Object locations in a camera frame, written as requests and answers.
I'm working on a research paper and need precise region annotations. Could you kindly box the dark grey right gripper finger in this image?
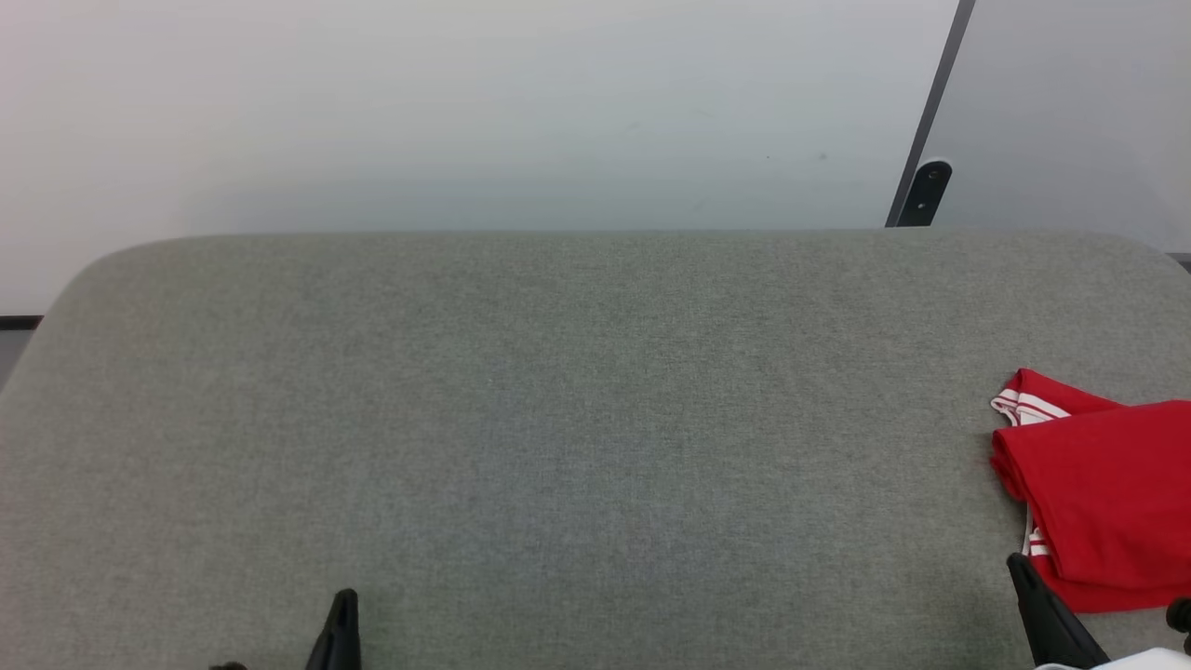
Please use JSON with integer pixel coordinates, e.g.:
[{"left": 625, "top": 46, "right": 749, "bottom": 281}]
[{"left": 1006, "top": 553, "right": 1111, "bottom": 670}]

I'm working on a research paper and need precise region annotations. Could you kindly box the red garment with white stripes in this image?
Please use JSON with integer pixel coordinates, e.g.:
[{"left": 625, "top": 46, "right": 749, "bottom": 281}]
[{"left": 989, "top": 368, "right": 1191, "bottom": 615}]

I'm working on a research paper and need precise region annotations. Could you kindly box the black door stop bracket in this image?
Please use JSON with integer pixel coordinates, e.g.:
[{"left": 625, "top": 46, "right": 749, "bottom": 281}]
[{"left": 897, "top": 160, "right": 953, "bottom": 228}]

